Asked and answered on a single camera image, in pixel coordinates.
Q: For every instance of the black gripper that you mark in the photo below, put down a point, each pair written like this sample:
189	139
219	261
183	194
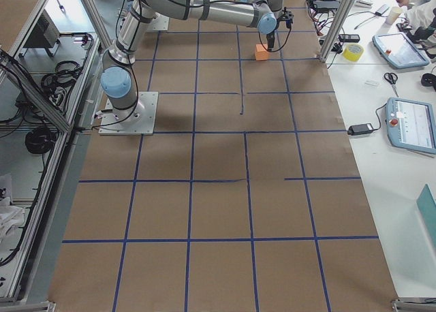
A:
271	38

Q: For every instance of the orange foam cube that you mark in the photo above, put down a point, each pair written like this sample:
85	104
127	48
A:
261	54

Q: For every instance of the yellow tape roll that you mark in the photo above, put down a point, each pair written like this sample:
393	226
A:
353	52

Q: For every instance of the teach pendant tablet far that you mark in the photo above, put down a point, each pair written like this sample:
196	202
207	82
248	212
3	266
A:
399	51

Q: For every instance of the teach pendant tablet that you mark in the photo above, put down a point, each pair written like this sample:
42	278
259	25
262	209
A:
410	125
399	51

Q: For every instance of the black power adapter brick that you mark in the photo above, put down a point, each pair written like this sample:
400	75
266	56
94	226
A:
360	129

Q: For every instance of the teach pendant tablet near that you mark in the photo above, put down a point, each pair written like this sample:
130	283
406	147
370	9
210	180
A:
410	125

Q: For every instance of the aluminium frame post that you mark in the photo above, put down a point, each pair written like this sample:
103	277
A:
330	39

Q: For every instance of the black handled scissors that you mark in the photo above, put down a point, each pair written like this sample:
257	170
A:
392	78

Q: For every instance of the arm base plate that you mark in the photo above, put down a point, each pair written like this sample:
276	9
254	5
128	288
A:
140	120

